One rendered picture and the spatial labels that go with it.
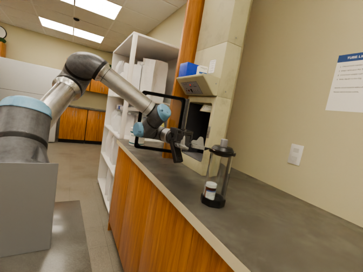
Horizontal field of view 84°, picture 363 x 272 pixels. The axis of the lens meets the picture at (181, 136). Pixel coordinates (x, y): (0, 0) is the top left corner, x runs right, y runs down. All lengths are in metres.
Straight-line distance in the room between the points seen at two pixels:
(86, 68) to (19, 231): 0.62
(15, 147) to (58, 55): 6.05
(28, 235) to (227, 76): 1.08
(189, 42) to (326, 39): 0.79
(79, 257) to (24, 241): 0.12
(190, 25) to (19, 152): 1.30
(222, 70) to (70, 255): 1.03
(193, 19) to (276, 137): 0.97
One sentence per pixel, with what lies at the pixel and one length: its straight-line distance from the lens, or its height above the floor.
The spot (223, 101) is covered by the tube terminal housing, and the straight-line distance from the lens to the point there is 1.20.
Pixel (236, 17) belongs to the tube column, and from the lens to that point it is 1.31.
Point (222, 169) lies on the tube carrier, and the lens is 0.80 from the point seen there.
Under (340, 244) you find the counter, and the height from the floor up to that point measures 0.94.
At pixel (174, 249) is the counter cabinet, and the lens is 0.98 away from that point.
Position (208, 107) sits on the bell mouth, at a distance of 1.27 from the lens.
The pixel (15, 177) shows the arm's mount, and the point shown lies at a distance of 0.51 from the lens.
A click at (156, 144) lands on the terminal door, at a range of 1.42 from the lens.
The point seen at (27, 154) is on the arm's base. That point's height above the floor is 1.14.
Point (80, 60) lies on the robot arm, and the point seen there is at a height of 1.42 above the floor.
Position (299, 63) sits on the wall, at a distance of 1.43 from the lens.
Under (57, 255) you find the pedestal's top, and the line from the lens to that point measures 0.57.
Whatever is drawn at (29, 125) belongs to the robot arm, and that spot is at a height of 1.20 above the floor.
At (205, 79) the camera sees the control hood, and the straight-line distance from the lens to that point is 1.13.
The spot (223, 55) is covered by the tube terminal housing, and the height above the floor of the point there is 1.64.
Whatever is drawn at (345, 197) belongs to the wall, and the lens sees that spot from 1.23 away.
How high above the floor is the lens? 1.29
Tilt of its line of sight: 7 degrees down
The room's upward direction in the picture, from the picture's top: 10 degrees clockwise
